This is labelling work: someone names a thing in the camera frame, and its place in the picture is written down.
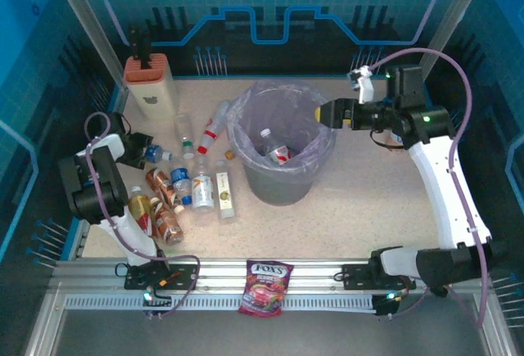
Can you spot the small bottle blue label blue cap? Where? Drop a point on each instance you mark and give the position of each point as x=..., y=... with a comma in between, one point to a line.
x=181, y=182

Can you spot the red and gold drink bottle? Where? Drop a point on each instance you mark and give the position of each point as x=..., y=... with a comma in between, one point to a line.
x=140, y=208

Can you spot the purple plastic bin liner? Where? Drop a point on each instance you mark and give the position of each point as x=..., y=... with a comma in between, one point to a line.
x=235, y=127

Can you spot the red Fox's candy bag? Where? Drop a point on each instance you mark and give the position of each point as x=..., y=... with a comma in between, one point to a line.
x=266, y=286

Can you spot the cream rectangular box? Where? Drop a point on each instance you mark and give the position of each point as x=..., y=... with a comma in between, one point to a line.
x=225, y=196

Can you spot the orange bottle cap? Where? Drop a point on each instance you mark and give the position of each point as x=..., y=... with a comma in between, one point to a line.
x=229, y=154

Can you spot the aluminium frame post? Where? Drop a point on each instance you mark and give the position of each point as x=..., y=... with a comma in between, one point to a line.
x=450, y=16
x=88, y=24

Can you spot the white bottle orange V label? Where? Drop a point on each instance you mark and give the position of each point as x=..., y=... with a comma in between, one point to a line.
x=202, y=192

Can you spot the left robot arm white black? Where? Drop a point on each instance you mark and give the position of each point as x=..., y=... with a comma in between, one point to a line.
x=94, y=192

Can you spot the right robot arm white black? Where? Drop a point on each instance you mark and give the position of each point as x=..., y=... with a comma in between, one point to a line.
x=446, y=192

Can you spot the clear bottle red label white cap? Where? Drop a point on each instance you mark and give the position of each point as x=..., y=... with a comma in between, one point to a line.
x=276, y=151

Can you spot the brown tea plastic bottle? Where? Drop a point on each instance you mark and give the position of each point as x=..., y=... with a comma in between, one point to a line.
x=170, y=225
x=161, y=186

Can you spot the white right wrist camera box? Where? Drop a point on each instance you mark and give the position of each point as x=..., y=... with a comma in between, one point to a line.
x=362, y=84

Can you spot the grey plastic waste bin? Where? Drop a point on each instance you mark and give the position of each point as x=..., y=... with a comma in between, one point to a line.
x=278, y=192

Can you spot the beige knife block orange top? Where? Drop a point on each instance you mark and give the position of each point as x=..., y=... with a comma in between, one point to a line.
x=153, y=86

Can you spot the black electronics box with LED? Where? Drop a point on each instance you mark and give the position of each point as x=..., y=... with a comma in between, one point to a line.
x=157, y=303
x=382, y=307

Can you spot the red and white plastic bottle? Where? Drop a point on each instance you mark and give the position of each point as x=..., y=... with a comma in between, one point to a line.
x=210, y=135

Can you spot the aluminium front rail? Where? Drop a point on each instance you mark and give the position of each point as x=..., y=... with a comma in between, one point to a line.
x=311, y=276

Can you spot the clear bottle green band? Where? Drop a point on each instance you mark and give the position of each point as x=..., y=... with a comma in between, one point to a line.
x=185, y=131

